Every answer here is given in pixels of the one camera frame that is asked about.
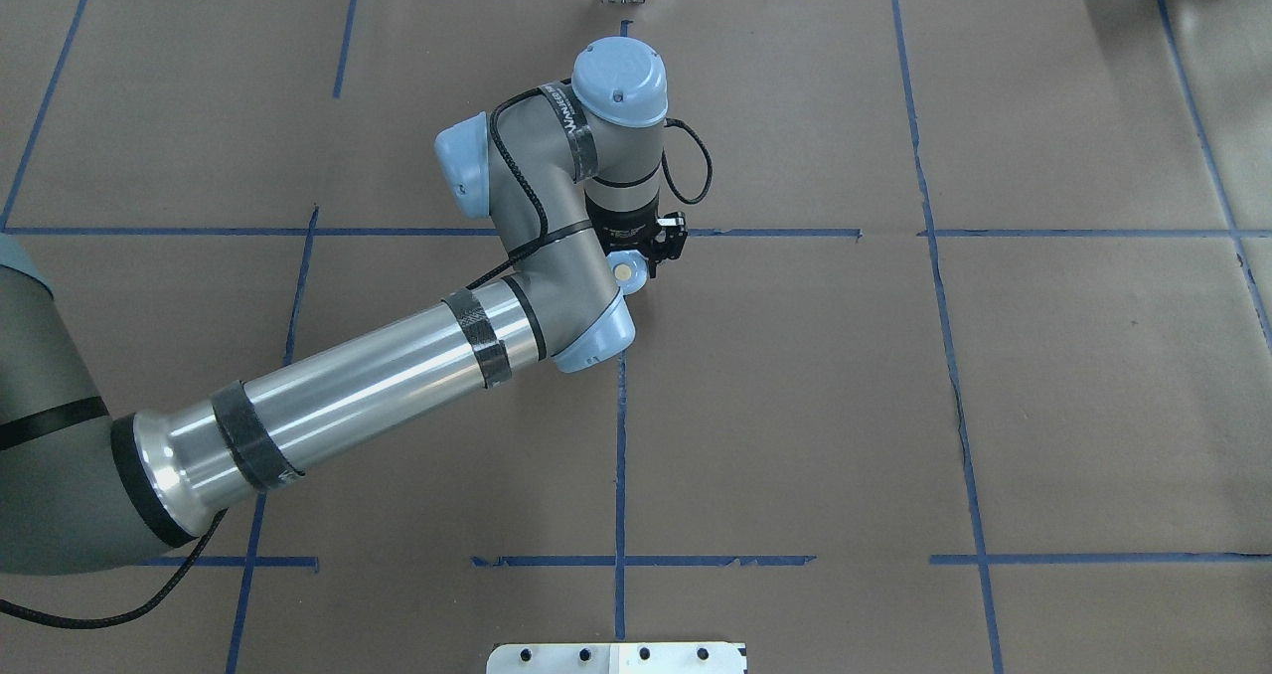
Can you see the white camera stand post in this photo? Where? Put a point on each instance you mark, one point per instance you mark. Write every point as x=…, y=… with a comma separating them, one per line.
x=620, y=657

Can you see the brown paper table cover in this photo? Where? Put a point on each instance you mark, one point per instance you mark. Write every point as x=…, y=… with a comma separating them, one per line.
x=965, y=367

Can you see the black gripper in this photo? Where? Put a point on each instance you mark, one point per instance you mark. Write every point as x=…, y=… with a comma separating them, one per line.
x=622, y=228

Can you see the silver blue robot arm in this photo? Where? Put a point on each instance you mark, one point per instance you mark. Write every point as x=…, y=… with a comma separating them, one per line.
x=566, y=172

